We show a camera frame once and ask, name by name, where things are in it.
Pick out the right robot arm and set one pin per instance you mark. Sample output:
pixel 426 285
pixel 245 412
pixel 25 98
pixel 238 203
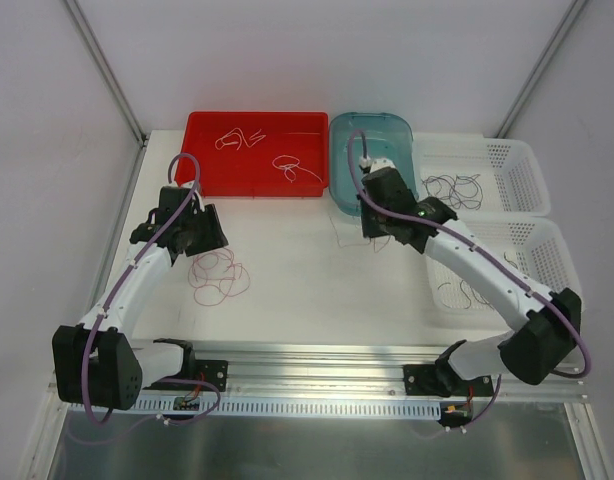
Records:
pixel 544 324

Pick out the aluminium mounting rail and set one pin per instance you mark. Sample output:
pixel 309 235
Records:
pixel 324 369

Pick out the aluminium frame post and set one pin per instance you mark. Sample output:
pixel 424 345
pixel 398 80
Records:
pixel 94 49
pixel 557 39

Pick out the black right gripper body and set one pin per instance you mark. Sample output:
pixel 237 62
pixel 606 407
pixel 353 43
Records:
pixel 379 220

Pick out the right aluminium frame post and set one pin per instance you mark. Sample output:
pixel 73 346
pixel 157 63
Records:
pixel 557 39

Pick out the lower white perforated basket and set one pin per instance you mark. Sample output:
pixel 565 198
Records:
pixel 533 245

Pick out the white slotted cable duct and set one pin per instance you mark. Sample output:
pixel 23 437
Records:
pixel 289 407

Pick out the white perforated basket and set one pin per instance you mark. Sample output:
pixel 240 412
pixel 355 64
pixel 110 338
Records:
pixel 533 245
pixel 480 175

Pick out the teal translucent plastic bin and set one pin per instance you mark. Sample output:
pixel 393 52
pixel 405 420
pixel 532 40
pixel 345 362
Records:
pixel 387 136

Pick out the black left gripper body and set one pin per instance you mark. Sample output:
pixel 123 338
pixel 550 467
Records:
pixel 210 228

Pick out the left aluminium frame post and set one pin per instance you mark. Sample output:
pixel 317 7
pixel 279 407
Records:
pixel 94 49

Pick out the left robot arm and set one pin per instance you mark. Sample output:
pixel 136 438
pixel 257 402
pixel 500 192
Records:
pixel 112 310

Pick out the upper white perforated basket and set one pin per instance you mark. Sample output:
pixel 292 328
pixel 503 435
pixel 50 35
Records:
pixel 480 175

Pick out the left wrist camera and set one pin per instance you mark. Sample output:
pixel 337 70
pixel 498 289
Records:
pixel 197 198

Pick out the red plastic bin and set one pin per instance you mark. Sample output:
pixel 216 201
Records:
pixel 259 154

